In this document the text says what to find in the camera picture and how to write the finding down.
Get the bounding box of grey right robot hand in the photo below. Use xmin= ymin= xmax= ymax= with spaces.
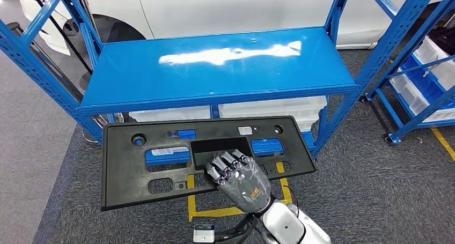
xmin=204 ymin=149 xmax=275 ymax=215

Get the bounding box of black plastic plate part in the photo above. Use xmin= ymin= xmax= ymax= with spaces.
xmin=100 ymin=115 xmax=318 ymax=212

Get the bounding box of blue metal shelf rack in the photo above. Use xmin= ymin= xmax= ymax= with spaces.
xmin=0 ymin=0 xmax=443 ymax=160

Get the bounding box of white car with red stripe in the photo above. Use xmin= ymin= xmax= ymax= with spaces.
xmin=18 ymin=0 xmax=455 ymax=57

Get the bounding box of white plastic crate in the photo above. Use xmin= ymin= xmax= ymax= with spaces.
xmin=388 ymin=68 xmax=455 ymax=123
xmin=413 ymin=35 xmax=455 ymax=91

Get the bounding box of thin black pole with base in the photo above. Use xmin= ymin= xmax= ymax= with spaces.
xmin=26 ymin=0 xmax=93 ymax=91

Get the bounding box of blue wheeled storage rack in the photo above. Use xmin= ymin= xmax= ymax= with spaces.
xmin=359 ymin=0 xmax=455 ymax=145

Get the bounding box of blue plastic crate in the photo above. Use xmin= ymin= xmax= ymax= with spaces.
xmin=401 ymin=53 xmax=455 ymax=110

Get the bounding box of black plastic parts pile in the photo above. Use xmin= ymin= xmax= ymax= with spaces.
xmin=430 ymin=25 xmax=455 ymax=57

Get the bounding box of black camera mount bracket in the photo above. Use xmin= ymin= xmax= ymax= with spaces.
xmin=213 ymin=213 xmax=262 ymax=244

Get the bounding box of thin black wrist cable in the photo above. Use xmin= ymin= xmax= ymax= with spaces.
xmin=282 ymin=185 xmax=299 ymax=210

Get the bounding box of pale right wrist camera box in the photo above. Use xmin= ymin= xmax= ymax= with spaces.
xmin=192 ymin=224 xmax=217 ymax=244

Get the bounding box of chrome stanchion post black cap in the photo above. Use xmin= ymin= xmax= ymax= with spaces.
xmin=6 ymin=21 xmax=126 ymax=145

